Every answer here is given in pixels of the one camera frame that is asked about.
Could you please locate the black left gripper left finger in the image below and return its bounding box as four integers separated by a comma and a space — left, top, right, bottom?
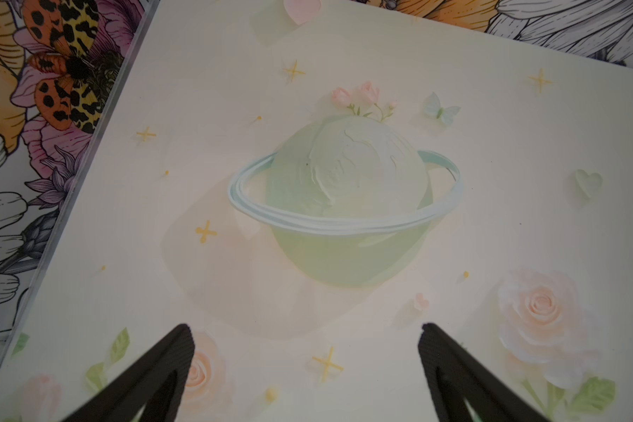
65, 324, 195, 421

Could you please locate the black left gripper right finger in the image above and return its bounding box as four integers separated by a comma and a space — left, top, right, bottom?
418, 323, 546, 422

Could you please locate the aluminium frame rail left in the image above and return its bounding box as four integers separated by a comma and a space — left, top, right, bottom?
0, 1, 156, 367

